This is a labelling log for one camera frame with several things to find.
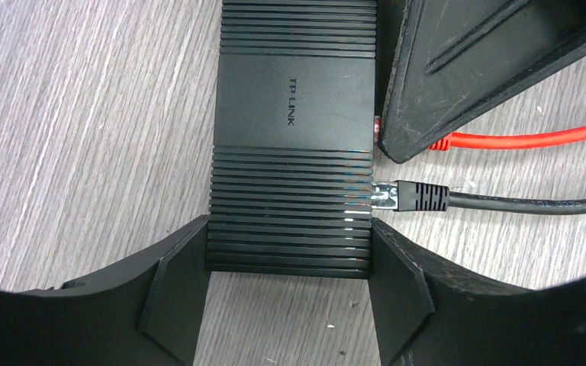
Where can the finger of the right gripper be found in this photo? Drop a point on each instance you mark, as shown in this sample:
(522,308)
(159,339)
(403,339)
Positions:
(440,64)

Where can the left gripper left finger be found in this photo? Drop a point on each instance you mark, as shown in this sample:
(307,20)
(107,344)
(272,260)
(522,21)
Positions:
(145,309)

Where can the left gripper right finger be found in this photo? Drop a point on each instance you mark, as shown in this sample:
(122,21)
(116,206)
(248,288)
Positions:
(431,311)

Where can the black ribbed network switch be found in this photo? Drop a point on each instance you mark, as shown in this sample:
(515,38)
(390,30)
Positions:
(292,163)

